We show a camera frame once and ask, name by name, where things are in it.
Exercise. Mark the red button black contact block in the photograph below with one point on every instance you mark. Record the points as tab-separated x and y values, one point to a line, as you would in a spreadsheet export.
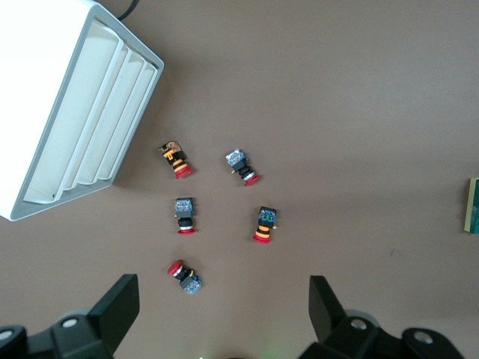
263	226

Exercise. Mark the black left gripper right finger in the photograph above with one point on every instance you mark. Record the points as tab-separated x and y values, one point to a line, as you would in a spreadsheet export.
329	318

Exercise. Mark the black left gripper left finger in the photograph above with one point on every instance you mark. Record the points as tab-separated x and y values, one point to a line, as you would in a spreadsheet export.
108	318

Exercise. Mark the red button blue contact block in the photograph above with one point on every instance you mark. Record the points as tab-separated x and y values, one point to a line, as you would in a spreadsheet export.
184	213
187	280
239	164

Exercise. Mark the red button orange contact block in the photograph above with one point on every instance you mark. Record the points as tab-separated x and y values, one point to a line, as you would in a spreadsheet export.
179	164

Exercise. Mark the white slotted storage rack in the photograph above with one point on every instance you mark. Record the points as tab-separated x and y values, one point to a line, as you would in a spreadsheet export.
37	75

